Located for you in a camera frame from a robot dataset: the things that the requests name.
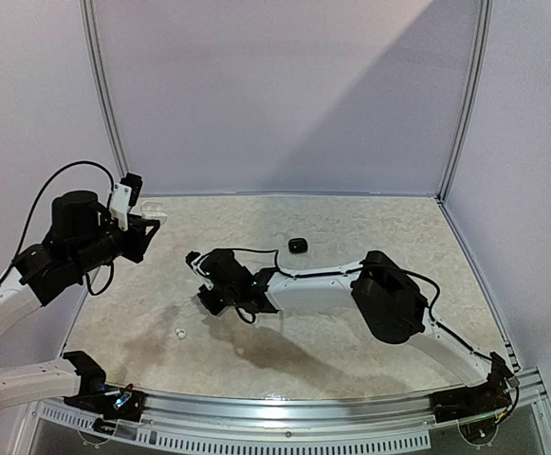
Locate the aluminium front rail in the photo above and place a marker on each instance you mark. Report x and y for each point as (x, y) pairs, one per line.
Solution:
(184, 424)

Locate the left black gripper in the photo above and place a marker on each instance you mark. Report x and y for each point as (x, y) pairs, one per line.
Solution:
(138, 243)

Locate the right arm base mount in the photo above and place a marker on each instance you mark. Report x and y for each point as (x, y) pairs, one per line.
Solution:
(499, 395)

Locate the white earbud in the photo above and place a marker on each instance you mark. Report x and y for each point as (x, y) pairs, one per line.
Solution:
(180, 333)

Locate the white earbud charging case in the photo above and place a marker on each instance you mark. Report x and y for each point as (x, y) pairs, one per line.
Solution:
(153, 210)

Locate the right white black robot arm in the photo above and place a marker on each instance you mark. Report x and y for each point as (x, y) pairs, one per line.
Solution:
(388, 298)

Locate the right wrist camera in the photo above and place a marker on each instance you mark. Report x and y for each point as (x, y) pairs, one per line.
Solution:
(194, 259)

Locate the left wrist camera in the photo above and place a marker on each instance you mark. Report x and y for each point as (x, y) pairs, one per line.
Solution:
(123, 197)

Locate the left aluminium frame post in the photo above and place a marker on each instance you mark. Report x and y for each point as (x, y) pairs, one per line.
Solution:
(93, 43)

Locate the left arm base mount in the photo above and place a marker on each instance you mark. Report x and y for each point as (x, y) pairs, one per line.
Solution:
(95, 395)

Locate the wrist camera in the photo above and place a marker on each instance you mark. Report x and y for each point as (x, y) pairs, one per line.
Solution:
(123, 197)
(194, 259)

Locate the aluminium frame post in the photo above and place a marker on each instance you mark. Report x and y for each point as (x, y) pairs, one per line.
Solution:
(475, 66)
(93, 43)

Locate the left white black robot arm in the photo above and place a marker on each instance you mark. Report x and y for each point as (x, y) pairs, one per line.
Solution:
(84, 235)

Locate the right aluminium frame post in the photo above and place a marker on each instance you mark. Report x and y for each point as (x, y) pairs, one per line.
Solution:
(475, 66)

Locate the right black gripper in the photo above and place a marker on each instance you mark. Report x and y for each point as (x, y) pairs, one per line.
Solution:
(211, 294)

